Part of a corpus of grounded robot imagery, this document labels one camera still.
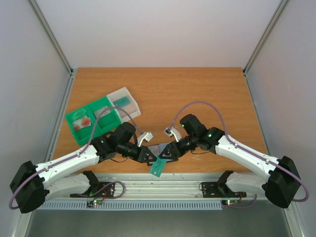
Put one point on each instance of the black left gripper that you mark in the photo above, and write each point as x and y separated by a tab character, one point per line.
144	151

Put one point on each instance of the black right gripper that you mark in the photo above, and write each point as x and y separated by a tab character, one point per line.
174	149

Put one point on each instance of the black card holder wallet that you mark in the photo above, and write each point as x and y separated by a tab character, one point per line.
161	148

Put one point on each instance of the white cherry blossom VIP card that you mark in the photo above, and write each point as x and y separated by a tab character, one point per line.
154	149

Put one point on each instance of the teal card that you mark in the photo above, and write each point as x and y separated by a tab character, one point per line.
121	102
157	167

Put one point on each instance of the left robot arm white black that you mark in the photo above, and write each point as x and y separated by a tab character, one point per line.
33	184

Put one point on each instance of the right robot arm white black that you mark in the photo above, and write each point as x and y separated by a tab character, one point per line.
275	178

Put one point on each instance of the teal card in white bin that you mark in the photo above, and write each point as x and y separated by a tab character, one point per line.
121	102

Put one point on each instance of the grey card in green bin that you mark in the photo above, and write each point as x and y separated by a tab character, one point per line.
102	112

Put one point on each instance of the white translucent plastic bin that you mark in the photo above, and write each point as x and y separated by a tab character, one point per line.
132	109

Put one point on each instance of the left small circuit board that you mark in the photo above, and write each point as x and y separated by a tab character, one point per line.
93	203

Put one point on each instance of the small circuit board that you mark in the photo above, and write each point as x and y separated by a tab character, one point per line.
230	202
93	203

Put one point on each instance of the green plastic sorting bin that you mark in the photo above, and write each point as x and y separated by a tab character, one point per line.
98	125

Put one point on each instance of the right small circuit board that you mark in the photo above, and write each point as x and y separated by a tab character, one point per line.
230	202

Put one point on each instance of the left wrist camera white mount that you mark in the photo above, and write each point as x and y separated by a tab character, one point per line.
146	136

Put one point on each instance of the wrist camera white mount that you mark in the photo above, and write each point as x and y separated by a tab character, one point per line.
173	132
146	136

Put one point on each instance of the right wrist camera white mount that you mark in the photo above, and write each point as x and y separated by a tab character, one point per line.
173	132

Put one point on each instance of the aluminium rail front frame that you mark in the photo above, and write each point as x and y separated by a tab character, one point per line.
147	186

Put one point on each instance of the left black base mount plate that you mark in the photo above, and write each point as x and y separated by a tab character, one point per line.
104	189

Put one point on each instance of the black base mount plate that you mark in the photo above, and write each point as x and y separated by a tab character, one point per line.
215	190
104	189

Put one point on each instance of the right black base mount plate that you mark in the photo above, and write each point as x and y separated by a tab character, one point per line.
215	190

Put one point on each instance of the grey slotted cable duct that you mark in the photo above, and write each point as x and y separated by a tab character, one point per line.
129	205

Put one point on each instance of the right aluminium frame post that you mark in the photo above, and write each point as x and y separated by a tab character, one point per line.
265	35

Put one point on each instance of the aluminium frame post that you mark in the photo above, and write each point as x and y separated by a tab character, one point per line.
43	21
265	35

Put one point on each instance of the left aluminium frame post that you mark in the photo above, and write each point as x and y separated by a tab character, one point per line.
43	21

